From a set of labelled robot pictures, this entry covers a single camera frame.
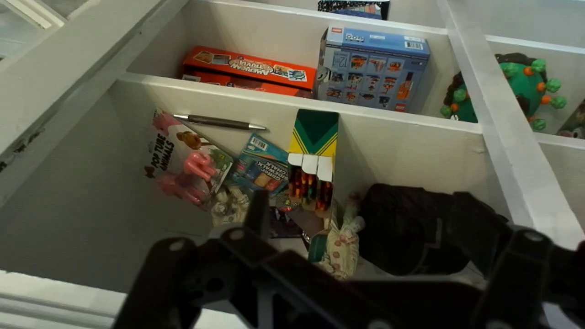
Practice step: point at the green yellow crayon box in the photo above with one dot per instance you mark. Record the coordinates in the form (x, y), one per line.
(313, 143)

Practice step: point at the white glass cabinet door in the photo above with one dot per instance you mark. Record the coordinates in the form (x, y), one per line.
(24, 24)

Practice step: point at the patterned fabric doll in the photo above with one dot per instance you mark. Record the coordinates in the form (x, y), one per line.
(344, 243)

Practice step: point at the white floral packet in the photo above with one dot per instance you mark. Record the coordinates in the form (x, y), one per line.
(231, 203)

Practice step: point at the pink toy package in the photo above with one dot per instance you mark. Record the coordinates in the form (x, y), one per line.
(183, 156)

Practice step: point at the green toy package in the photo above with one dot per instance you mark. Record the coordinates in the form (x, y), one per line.
(518, 84)

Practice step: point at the white shelf cabinet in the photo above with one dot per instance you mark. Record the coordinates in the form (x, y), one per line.
(92, 201)

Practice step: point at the blue toy brick box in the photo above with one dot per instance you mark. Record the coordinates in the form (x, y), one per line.
(371, 70)

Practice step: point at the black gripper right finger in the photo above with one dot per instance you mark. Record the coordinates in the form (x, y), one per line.
(523, 274)

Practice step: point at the black flat packet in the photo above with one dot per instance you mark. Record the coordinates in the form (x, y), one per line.
(353, 8)

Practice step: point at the orange flat box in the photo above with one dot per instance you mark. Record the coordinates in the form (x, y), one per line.
(247, 70)

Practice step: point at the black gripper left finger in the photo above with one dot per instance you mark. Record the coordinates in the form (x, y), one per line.
(170, 280)

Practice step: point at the blue card packet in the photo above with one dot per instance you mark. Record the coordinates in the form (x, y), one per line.
(260, 165)

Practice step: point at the black fabric bag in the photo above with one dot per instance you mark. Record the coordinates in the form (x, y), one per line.
(402, 229)

